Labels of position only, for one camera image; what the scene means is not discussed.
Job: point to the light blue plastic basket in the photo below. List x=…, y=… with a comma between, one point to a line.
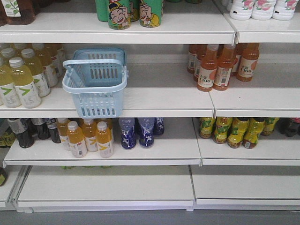
x=96, y=78

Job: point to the plastic coke bottle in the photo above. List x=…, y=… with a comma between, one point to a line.
x=289, y=126

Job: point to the blue sports drink bottle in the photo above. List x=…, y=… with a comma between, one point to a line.
x=159, y=127
x=146, y=138
x=127, y=128

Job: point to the white metal store shelving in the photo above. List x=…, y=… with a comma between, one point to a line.
x=156, y=56

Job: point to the orange vitamin drink bottle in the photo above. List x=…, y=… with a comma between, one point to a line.
x=104, y=140
x=76, y=140
x=89, y=131

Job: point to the yellow iced tea bottle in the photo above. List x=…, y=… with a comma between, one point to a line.
x=270, y=123
x=221, y=130
x=206, y=127
x=255, y=128
x=238, y=129

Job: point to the orange C100 juice bottle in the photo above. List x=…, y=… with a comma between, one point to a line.
x=224, y=67
x=208, y=68
x=248, y=62

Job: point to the dark tea bottle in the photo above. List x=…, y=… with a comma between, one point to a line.
x=53, y=130
x=42, y=129
x=20, y=128

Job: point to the green cartoon drink can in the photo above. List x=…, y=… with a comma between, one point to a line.
x=150, y=13
x=118, y=14

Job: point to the pale yellow drink bottle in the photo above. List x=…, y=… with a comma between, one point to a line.
x=36, y=68
x=24, y=83
x=7, y=88

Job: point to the white peach drink bottle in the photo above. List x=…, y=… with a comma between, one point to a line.
x=241, y=9
x=263, y=9
x=284, y=9

